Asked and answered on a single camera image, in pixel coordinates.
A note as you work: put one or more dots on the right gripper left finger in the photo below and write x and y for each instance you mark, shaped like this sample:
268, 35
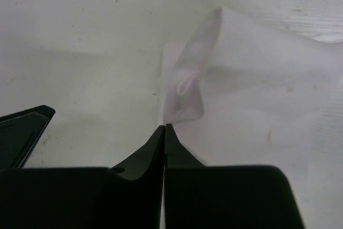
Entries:
145, 165

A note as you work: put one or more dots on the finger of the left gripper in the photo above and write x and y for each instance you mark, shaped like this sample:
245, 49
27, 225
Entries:
20, 132

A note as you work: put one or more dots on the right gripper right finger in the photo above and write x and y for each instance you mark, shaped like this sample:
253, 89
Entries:
176, 155

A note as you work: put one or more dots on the white tank top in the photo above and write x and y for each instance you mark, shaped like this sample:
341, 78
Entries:
261, 108

